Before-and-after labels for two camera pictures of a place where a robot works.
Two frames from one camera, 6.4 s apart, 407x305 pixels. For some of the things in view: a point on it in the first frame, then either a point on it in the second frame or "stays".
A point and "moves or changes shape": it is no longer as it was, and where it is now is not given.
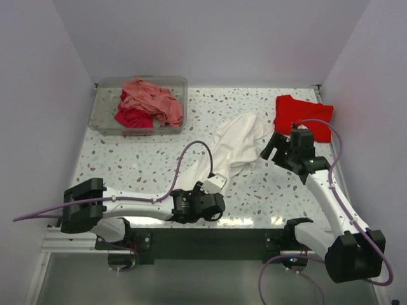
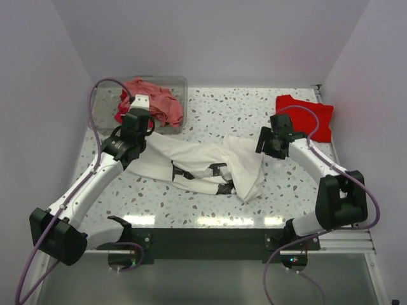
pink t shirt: x=158 y=100 stays
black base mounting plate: x=206 y=245 stays
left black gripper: x=196 y=190 → x=123 y=120
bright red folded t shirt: x=289 y=111 stays
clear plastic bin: x=138 y=104 stays
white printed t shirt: x=235 y=149 moves or changes shape
